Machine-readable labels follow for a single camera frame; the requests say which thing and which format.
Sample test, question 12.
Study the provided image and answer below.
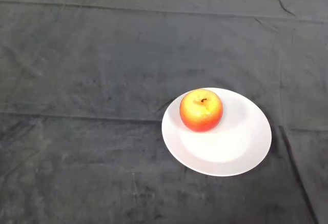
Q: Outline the red yellow apple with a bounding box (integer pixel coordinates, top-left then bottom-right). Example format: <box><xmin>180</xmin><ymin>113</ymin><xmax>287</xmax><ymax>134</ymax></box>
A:
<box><xmin>179</xmin><ymin>88</ymin><xmax>223</xmax><ymax>133</ymax></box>

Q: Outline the white round plate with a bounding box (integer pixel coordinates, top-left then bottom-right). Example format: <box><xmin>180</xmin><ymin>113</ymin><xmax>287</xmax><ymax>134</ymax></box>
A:
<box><xmin>161</xmin><ymin>87</ymin><xmax>272</xmax><ymax>177</ymax></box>

